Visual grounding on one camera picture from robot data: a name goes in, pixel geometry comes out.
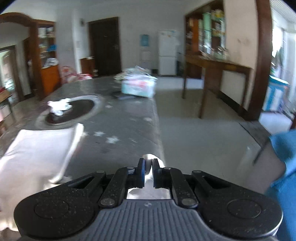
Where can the water dispenser with bottle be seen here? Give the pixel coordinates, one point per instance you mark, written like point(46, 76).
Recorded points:
point(145, 53)

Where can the floral patterned cloth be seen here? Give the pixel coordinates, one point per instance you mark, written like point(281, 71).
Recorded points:
point(130, 72)

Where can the white refrigerator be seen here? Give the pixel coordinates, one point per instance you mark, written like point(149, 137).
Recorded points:
point(168, 44)

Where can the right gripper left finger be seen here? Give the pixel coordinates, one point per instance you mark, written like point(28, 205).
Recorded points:
point(124, 179)

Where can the dark wooden door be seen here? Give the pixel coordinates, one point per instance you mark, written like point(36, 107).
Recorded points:
point(105, 46)

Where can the brown wooden shelf cabinet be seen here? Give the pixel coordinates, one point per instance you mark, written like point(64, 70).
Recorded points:
point(41, 58)

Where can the cream fleece garment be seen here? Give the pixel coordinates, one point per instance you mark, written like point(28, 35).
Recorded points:
point(38, 160)

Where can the small white baby garment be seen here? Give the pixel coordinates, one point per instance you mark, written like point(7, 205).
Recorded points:
point(59, 107)

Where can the tissue pack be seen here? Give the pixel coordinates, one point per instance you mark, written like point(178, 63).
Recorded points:
point(139, 85)

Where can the black flat remote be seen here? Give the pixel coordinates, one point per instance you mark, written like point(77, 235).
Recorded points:
point(121, 96)

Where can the pink play tent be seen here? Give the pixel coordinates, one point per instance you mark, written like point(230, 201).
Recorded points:
point(69, 75)

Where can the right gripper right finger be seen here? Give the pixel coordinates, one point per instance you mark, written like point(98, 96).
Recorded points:
point(174, 180)

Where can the wooden wall display cabinet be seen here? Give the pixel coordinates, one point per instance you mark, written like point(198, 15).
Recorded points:
point(205, 30)

